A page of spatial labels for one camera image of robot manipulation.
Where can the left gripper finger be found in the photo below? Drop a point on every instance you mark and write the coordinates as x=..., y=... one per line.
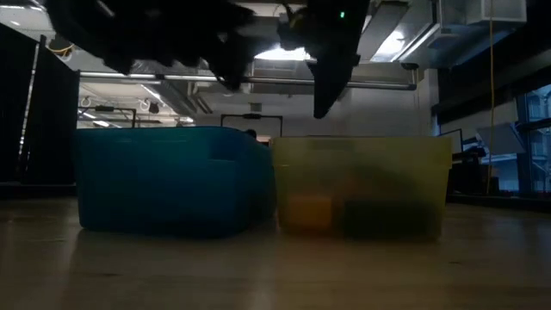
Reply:
x=234, y=64

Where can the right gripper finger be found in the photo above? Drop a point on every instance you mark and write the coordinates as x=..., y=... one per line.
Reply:
x=329, y=82

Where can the amber orange Lego brick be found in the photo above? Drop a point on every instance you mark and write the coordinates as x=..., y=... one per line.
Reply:
x=307, y=213

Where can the blue Lego brick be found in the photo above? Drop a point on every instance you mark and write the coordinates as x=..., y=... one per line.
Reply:
x=383, y=211

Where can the fluorescent ceiling light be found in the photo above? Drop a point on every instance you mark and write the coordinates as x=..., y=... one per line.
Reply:
x=280, y=53

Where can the metal ceiling pipe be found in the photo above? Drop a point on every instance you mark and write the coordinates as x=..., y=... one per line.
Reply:
x=379, y=85

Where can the person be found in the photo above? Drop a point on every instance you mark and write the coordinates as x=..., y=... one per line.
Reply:
x=251, y=133

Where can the teal plastic bin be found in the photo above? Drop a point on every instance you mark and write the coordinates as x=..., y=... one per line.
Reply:
x=172, y=185

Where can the yellow translucent plastic bin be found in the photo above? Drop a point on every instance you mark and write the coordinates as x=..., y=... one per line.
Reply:
x=430, y=172

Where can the black divider panel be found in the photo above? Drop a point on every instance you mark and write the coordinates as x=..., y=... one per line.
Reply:
x=17, y=107
x=58, y=120

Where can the grey tilted panel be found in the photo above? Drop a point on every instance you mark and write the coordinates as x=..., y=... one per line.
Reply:
x=501, y=140

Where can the window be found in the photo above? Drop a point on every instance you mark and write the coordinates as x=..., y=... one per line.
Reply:
x=536, y=142

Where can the silver air duct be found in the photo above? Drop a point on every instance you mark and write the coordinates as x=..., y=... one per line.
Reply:
x=387, y=39

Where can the black gantry frame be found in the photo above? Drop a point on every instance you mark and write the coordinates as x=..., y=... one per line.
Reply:
x=105, y=108

